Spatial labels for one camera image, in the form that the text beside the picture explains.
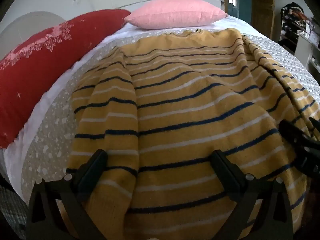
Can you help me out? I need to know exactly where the grey woven mat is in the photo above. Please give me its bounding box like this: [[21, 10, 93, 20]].
[[0, 185, 28, 240]]

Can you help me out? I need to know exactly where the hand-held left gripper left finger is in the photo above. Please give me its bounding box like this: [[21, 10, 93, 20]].
[[26, 149, 110, 240]]

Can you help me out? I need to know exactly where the red patterned pillow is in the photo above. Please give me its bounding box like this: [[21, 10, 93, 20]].
[[0, 9, 132, 149]]

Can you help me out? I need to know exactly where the white shelf unit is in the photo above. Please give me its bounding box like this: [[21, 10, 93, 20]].
[[282, 17, 320, 77]]

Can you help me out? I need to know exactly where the white bed sheet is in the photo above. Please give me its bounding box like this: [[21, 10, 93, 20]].
[[2, 12, 260, 188]]

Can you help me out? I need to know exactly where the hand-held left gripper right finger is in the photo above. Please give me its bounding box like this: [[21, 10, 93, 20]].
[[210, 149, 294, 240]]

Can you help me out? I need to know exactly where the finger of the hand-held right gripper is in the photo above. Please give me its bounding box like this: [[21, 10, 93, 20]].
[[278, 117, 320, 181]]

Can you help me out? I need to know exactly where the pink pillow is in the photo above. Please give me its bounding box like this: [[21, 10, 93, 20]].
[[124, 0, 228, 30]]

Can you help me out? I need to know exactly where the yellow striped sweater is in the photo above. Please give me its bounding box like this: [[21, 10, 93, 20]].
[[65, 27, 320, 240]]

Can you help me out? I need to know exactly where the grey arched headboard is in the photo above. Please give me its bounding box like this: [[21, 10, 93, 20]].
[[0, 11, 66, 49]]

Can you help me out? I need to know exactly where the pile of dark clothes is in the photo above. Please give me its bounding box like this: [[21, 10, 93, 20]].
[[279, 2, 313, 48]]

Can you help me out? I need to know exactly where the wooden door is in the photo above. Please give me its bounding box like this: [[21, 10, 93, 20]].
[[250, 0, 276, 38]]

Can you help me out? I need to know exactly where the grey patterned quilt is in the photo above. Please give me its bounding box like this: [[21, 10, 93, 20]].
[[21, 26, 320, 205]]

